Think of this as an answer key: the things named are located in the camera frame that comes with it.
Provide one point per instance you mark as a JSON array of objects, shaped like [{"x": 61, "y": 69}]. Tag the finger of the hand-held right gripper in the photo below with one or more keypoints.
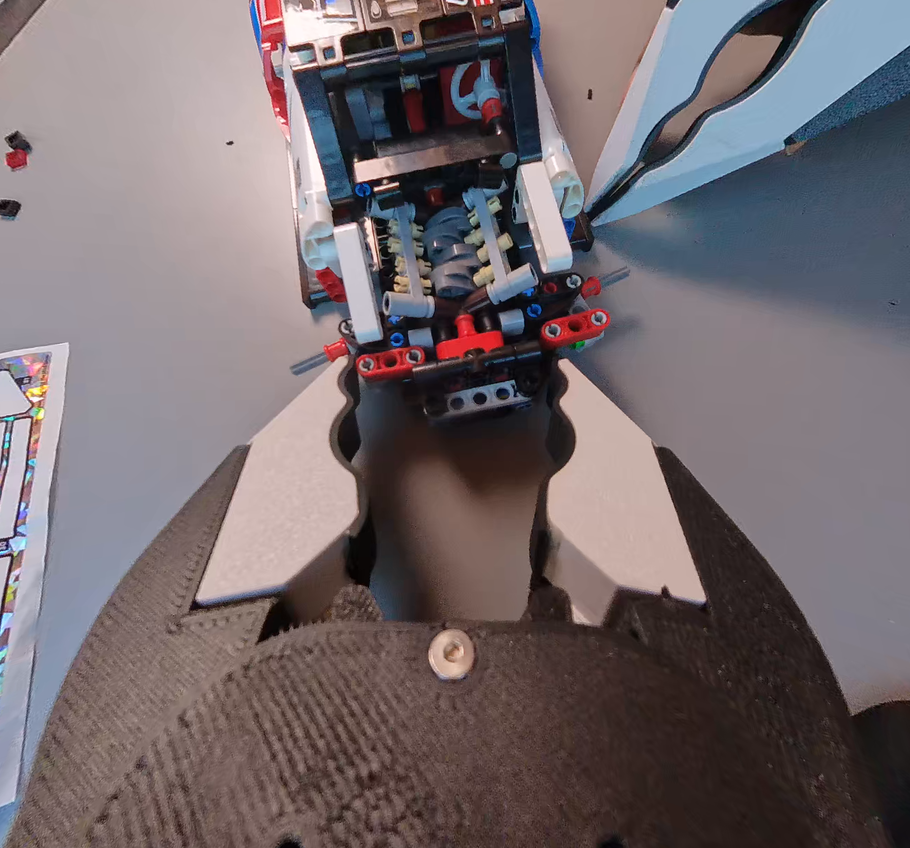
[
  {"x": 682, "y": 59},
  {"x": 817, "y": 73}
]

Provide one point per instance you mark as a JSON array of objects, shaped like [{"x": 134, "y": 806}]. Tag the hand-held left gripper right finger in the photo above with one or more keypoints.
[{"x": 618, "y": 507}]

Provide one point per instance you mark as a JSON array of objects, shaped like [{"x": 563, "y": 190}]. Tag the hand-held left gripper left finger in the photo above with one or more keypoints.
[{"x": 284, "y": 507}]

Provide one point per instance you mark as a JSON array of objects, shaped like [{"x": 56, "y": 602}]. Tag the blue white lego race car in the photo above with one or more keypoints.
[{"x": 426, "y": 151}]

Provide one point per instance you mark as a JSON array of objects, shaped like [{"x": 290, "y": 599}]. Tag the black square lego piece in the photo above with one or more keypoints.
[
  {"x": 8, "y": 208},
  {"x": 20, "y": 141}
]

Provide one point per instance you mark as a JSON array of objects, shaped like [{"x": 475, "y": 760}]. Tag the red square lego piece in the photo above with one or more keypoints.
[{"x": 15, "y": 159}]

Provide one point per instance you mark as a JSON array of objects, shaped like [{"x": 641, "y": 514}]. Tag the holographic sticker sheet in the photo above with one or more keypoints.
[{"x": 14, "y": 500}]

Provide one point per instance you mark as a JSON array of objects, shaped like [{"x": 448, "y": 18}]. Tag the black quilted chair armrest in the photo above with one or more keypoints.
[{"x": 885, "y": 777}]

